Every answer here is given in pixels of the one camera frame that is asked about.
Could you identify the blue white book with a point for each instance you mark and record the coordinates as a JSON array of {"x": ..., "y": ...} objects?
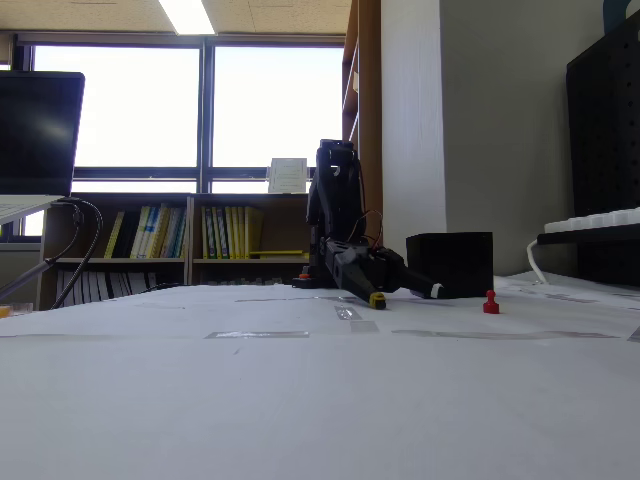
[{"x": 151, "y": 232}]

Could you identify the low wooden bookshelf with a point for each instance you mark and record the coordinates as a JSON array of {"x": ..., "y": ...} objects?
[
  {"x": 65, "y": 235},
  {"x": 280, "y": 230}
]

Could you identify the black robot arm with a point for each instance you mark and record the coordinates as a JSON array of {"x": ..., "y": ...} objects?
[{"x": 332, "y": 200}]

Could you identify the white keyboard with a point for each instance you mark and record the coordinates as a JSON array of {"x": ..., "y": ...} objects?
[{"x": 595, "y": 220}]

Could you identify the small red pawn piece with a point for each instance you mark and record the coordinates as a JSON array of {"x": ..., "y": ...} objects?
[{"x": 491, "y": 305}]

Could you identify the clear tape strip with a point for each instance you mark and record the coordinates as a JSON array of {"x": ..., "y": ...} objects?
[
  {"x": 257, "y": 334},
  {"x": 347, "y": 312},
  {"x": 500, "y": 334},
  {"x": 364, "y": 326}
]

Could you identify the tall wooden bookshelf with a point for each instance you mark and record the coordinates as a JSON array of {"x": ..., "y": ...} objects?
[{"x": 370, "y": 100}]

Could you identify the grey metal rod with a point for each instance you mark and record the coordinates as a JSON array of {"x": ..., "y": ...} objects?
[{"x": 25, "y": 277}]

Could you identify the ceiling light panel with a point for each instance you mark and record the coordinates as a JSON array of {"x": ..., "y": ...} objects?
[{"x": 187, "y": 17}]

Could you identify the clear container with yellow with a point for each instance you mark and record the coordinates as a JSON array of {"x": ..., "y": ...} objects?
[{"x": 10, "y": 310}]

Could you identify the blue object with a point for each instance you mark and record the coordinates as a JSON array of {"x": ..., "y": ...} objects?
[{"x": 615, "y": 15}]

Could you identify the flat yellow book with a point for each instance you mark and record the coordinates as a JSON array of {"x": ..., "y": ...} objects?
[{"x": 275, "y": 253}]

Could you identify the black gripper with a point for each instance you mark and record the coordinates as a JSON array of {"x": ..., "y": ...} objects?
[{"x": 386, "y": 272}]

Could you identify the dark window frame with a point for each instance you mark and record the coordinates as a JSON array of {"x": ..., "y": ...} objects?
[{"x": 206, "y": 115}]

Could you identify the leaning yellow book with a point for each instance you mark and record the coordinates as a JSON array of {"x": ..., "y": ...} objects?
[{"x": 114, "y": 235}]

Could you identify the teal book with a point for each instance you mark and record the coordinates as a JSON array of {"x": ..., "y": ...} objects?
[{"x": 176, "y": 235}]

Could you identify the black-screen laptop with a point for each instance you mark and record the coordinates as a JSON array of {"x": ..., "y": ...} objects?
[{"x": 37, "y": 135}]

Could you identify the green yellow binder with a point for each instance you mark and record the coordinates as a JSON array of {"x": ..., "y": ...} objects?
[
  {"x": 208, "y": 232},
  {"x": 219, "y": 232}
]

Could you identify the white paper sign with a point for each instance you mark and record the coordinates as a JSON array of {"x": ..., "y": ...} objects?
[{"x": 287, "y": 175}]

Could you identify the white binder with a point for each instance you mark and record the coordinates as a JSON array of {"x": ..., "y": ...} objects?
[
  {"x": 101, "y": 286},
  {"x": 124, "y": 284},
  {"x": 62, "y": 287}
]

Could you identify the black box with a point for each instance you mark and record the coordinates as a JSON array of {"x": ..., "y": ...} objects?
[{"x": 460, "y": 260}]

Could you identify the yellow white book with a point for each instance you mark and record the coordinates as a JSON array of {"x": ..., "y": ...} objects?
[{"x": 141, "y": 232}]

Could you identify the black pegboard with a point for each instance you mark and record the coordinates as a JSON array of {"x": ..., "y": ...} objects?
[{"x": 605, "y": 135}]

